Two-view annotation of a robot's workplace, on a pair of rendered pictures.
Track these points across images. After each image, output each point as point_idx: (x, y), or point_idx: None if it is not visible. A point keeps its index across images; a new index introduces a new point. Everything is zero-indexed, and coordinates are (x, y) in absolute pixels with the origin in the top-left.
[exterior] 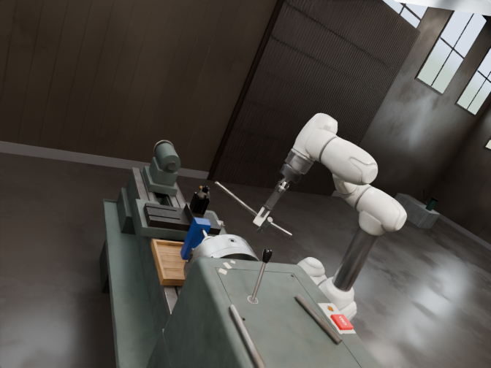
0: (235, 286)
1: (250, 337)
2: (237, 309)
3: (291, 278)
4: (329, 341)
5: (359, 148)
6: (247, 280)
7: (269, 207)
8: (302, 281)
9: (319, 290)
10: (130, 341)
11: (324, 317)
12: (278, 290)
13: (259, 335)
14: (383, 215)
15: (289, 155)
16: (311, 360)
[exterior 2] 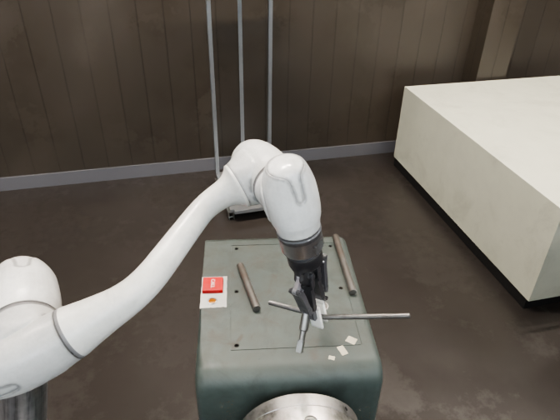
0: (338, 321)
1: (344, 263)
2: (351, 284)
3: (241, 340)
4: (248, 270)
5: (264, 143)
6: (318, 331)
7: (322, 286)
8: (225, 337)
9: (205, 324)
10: None
11: (233, 291)
12: (278, 319)
13: (328, 274)
14: (57, 279)
15: (322, 233)
16: (283, 257)
